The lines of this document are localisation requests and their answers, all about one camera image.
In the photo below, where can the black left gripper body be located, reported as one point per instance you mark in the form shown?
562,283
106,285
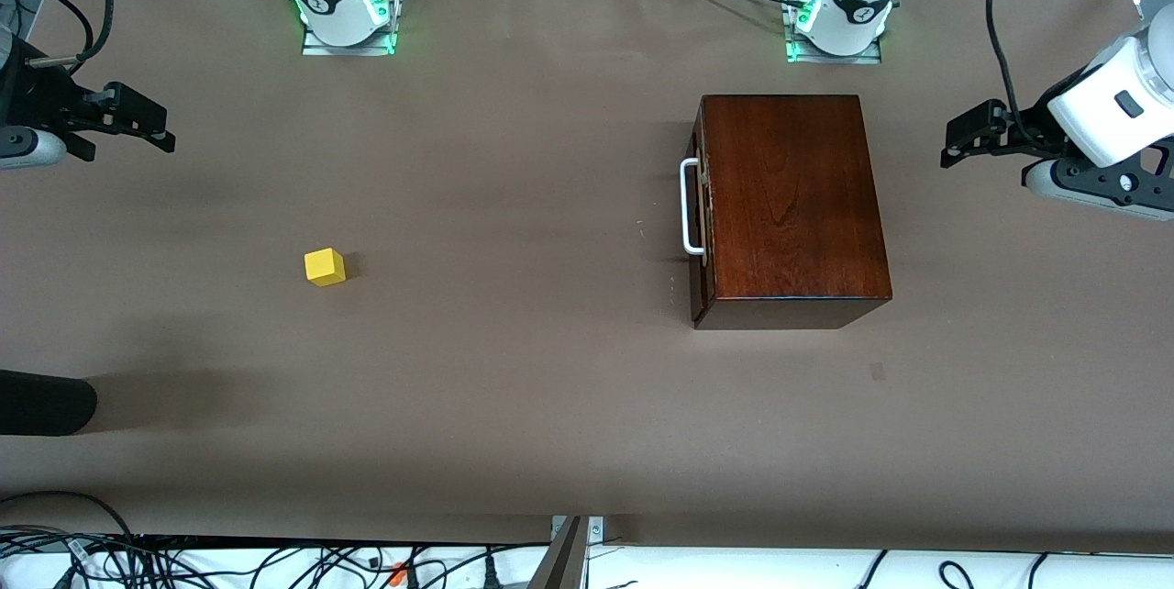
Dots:
1034,132

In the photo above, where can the yellow block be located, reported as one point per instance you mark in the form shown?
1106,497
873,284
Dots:
325,268

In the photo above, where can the black ribbed foam cylinder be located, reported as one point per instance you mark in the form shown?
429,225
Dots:
46,403

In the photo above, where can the light wooden drawer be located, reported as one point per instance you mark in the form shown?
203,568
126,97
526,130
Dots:
699,286

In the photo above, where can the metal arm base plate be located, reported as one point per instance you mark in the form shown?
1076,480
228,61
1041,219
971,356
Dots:
807,55
376,43

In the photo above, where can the brown table cover sheet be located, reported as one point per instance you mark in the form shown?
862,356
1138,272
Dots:
459,387

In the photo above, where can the dark wooden cabinet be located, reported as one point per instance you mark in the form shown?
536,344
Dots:
798,204

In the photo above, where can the silver corner bracket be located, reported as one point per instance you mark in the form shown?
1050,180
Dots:
596,529

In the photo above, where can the dark metal bar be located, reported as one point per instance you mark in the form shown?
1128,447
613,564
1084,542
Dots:
564,561

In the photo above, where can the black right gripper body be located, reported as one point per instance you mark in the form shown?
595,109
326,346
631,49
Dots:
38,101

